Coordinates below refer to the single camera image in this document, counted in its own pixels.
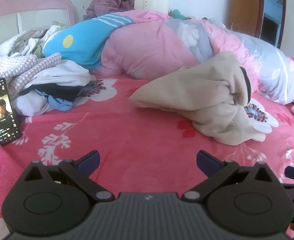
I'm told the beige zip hoodie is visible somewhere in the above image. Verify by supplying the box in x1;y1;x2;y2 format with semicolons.
130;51;265;146

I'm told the pile of mixed clothes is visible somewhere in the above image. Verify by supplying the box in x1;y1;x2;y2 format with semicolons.
0;21;94;116

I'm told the black smartphone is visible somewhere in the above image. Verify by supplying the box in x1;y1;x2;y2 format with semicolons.
0;78;22;145

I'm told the blue pillow with stripes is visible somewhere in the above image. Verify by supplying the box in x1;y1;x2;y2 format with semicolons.
42;14;134;70

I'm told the pink grey floral duvet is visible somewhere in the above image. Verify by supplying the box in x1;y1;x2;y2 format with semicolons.
94;18;294;105

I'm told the brown wooden door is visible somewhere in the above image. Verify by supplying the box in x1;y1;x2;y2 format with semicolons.
229;0;286;48

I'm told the pink white headboard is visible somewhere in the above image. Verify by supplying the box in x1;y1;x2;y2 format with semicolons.
0;0;75;44

